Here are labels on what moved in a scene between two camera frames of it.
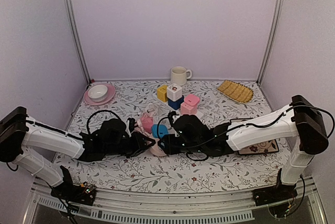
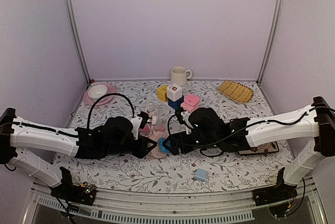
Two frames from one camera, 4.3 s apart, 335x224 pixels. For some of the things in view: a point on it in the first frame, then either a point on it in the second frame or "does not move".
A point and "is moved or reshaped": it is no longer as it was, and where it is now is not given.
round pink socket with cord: (156, 150) does not move
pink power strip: (147, 122) -> (147, 129)
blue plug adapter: (162, 131) is moved or reshaped
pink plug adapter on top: (191, 99) does not move
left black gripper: (139, 147) does not move
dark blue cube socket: (175, 105) does not move
